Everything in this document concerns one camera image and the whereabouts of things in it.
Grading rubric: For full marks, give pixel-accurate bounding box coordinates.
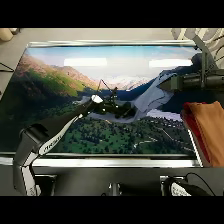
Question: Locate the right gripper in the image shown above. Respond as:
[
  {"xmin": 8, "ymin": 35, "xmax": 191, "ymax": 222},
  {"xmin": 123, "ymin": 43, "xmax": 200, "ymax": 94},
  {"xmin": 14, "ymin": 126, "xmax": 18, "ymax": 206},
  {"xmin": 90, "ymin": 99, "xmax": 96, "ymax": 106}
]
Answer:
[{"xmin": 159, "ymin": 73, "xmax": 184, "ymax": 93}]

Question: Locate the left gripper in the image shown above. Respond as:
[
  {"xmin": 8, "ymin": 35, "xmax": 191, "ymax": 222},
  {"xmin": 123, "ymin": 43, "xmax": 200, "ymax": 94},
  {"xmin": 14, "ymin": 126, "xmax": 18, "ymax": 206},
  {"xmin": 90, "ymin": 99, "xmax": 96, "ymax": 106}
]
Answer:
[{"xmin": 99, "ymin": 99, "xmax": 137, "ymax": 120}]

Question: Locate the light grey garment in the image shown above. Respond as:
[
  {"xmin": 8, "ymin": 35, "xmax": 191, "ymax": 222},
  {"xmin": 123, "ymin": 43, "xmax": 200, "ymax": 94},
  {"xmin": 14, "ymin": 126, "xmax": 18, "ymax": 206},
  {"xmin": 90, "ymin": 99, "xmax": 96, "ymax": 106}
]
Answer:
[{"xmin": 78, "ymin": 71, "xmax": 179, "ymax": 125}]

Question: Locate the red garment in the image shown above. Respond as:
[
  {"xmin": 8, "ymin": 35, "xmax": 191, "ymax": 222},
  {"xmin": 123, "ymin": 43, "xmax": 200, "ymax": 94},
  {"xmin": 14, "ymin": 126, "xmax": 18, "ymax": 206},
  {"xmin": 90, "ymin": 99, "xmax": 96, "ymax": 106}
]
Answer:
[{"xmin": 179, "ymin": 101, "xmax": 212, "ymax": 164}]

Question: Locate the orange garment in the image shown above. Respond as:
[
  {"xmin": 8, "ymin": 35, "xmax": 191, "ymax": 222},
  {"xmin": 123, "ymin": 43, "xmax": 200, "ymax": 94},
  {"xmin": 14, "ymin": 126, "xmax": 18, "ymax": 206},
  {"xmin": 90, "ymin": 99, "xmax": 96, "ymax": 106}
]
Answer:
[{"xmin": 182, "ymin": 100, "xmax": 224, "ymax": 168}]

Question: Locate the silver frame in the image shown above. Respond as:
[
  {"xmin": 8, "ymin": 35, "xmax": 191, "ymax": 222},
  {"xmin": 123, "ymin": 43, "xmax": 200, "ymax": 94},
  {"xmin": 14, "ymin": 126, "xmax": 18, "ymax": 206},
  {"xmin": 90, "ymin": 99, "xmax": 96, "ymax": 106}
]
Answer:
[{"xmin": 0, "ymin": 39, "xmax": 205, "ymax": 197}]

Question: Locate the black cable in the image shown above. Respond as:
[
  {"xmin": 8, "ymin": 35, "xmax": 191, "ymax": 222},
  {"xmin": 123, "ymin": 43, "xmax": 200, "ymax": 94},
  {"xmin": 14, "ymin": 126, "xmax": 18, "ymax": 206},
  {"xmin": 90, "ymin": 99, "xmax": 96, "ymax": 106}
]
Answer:
[{"xmin": 184, "ymin": 171, "xmax": 218, "ymax": 197}]

